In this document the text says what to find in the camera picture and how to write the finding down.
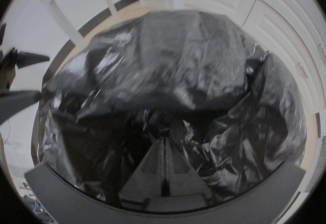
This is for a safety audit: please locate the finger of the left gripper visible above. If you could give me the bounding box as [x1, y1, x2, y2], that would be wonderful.
[0, 90, 42, 125]
[16, 51, 50, 69]

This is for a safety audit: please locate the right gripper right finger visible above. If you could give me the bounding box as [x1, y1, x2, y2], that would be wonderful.
[165, 137, 213, 200]

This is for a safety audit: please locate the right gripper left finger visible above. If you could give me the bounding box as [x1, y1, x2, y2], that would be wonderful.
[119, 137, 166, 206]

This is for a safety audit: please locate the black plastic bag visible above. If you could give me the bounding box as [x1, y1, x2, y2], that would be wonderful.
[38, 10, 307, 201]

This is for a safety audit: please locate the white chair with grey seat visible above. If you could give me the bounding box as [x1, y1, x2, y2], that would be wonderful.
[32, 0, 143, 49]

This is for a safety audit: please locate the white wardrobe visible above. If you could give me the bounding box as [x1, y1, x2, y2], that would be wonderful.
[134, 0, 326, 117]

